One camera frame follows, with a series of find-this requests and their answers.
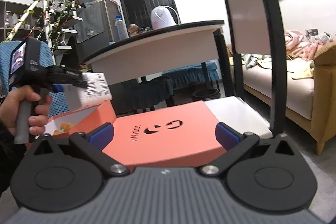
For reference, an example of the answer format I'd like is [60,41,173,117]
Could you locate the white paper packet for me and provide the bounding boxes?
[56,72,112,111]

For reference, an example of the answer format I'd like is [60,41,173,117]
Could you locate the orange cardboard box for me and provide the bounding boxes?
[44,100,227,172]

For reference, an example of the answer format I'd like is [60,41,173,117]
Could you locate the person's left hand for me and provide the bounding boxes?
[1,85,52,136]

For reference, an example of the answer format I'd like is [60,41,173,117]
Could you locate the orange snack pieces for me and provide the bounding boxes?
[53,122,73,135]

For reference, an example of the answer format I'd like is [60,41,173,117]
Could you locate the blue cushioned chair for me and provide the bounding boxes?
[1,38,70,117]

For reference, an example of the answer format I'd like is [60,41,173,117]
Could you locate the white staircase with garland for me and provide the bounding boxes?
[1,0,97,57]

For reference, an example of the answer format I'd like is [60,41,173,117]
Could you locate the black bowl on floor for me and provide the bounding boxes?
[191,88,221,102]

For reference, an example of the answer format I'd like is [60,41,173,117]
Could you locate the grey refrigerator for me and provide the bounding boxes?
[75,0,121,61]

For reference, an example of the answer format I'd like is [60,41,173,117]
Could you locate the yellow sofa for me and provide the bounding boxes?
[243,42,336,155]

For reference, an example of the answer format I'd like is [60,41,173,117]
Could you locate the clear plastic water bottle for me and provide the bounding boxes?
[114,15,129,41]

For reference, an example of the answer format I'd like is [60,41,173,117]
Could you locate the white black-edged table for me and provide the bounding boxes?
[83,20,235,97]

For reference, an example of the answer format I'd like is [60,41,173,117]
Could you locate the brown figurine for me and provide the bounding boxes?
[127,24,139,37]

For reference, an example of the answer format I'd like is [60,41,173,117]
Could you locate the pink blanket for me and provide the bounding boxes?
[284,30,335,61]

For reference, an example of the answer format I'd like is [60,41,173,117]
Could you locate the white black chair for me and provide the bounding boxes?
[214,0,287,138]

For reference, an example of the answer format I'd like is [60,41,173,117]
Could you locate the wall shelf unit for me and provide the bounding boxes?
[0,1,43,42]

